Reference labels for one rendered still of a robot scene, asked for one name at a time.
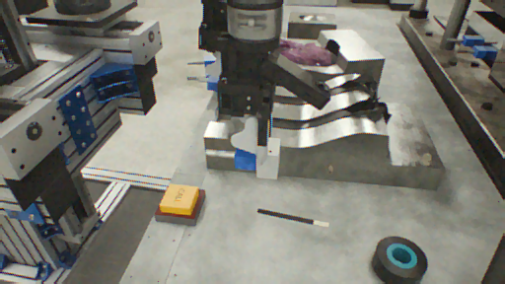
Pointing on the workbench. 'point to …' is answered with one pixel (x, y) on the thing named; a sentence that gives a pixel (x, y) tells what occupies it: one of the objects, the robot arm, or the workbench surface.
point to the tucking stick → (294, 218)
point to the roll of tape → (385, 266)
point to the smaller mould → (310, 25)
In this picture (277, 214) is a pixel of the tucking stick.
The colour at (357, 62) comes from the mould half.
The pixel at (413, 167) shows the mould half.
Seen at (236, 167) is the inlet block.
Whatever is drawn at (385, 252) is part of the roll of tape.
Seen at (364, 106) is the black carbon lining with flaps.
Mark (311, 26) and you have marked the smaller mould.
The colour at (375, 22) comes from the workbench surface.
